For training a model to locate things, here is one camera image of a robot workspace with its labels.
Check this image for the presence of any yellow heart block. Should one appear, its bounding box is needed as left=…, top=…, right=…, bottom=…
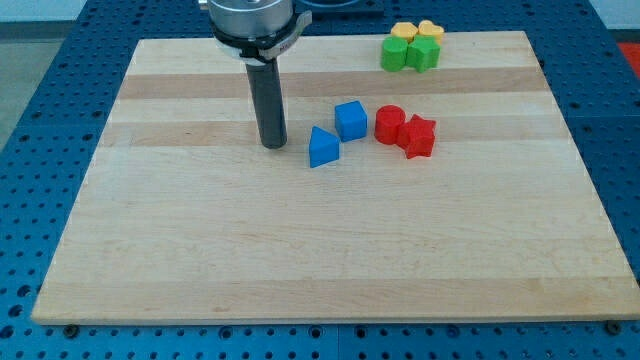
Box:
left=418, top=20, right=445, bottom=45

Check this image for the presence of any red cylinder block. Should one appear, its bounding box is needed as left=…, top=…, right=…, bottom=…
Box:
left=374, top=105, right=406, bottom=145

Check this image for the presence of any yellow hexagon block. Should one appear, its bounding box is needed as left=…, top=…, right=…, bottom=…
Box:
left=390, top=22, right=418, bottom=43

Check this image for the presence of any red star block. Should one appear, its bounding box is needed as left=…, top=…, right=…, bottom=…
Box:
left=396, top=114, right=437, bottom=159

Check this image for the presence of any green star block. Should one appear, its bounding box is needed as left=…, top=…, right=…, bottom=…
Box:
left=405, top=35, right=441, bottom=73

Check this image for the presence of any green cylinder block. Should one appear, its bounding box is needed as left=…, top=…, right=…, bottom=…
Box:
left=381, top=36, right=408, bottom=72

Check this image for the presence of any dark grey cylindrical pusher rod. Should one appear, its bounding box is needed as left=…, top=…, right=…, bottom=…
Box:
left=245, top=60, right=287, bottom=149

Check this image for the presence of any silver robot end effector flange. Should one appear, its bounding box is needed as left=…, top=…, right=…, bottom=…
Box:
left=198, top=0, right=312, bottom=64

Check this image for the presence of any blue cube block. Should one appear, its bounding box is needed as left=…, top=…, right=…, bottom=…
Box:
left=334, top=100, right=368, bottom=142

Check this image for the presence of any light wooden board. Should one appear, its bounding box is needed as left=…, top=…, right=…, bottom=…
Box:
left=32, top=31, right=639, bottom=325

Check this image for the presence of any blue triangle block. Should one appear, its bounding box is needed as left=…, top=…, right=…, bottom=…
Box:
left=308, top=126, right=340, bottom=168

